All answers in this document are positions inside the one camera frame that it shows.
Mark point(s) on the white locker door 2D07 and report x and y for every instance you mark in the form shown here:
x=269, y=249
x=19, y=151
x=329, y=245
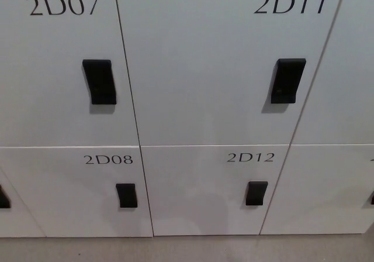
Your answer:
x=44, y=83

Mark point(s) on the white locker door 2D08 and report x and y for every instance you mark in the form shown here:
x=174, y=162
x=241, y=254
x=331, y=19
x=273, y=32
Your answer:
x=73, y=200

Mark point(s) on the white locker door 2D11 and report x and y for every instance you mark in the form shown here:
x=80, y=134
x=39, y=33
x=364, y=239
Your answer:
x=204, y=69

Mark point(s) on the white locker door 2D12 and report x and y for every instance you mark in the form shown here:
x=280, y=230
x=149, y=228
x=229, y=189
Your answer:
x=198, y=200

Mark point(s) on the tall unlabelled white locker door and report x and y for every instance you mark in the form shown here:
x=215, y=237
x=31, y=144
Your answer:
x=344, y=83

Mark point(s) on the short white locker door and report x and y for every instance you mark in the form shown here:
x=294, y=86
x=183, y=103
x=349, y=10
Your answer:
x=14, y=221
x=315, y=191

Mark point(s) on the black lock on 2D11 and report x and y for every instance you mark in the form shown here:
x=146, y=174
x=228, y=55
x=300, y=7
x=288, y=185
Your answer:
x=287, y=80

